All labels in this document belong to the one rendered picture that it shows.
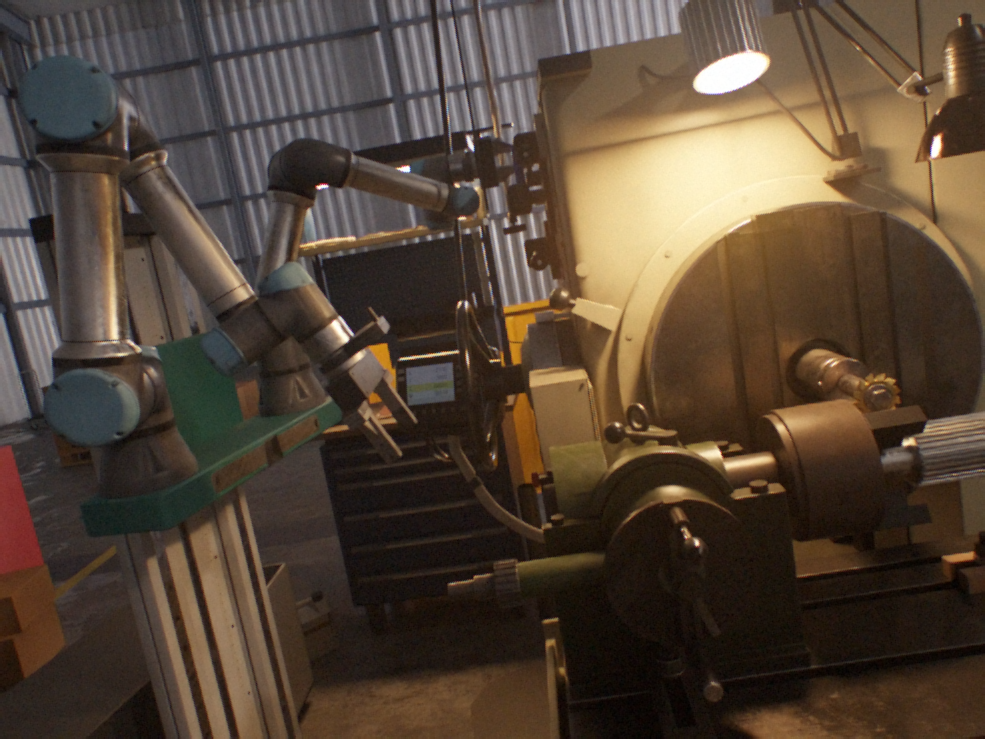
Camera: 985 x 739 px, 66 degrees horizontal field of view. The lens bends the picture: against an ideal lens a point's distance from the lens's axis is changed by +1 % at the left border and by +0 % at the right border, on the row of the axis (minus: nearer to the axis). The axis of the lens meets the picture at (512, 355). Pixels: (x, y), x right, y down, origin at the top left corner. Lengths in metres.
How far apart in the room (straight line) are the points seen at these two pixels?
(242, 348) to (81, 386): 0.22
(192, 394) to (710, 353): 1.02
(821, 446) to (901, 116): 0.68
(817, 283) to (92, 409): 1.13
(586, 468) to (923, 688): 0.48
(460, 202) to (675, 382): 0.85
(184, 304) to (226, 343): 0.58
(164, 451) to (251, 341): 0.27
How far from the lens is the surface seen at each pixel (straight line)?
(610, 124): 1.41
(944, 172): 1.57
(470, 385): 1.47
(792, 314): 1.35
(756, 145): 1.45
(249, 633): 1.91
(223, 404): 1.75
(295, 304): 1.18
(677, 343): 1.32
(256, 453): 1.54
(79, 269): 1.22
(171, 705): 1.74
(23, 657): 4.32
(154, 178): 1.34
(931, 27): 1.59
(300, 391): 1.77
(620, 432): 1.02
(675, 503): 0.91
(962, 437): 1.23
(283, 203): 1.94
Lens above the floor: 1.61
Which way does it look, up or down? 9 degrees down
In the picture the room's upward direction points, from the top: 10 degrees counter-clockwise
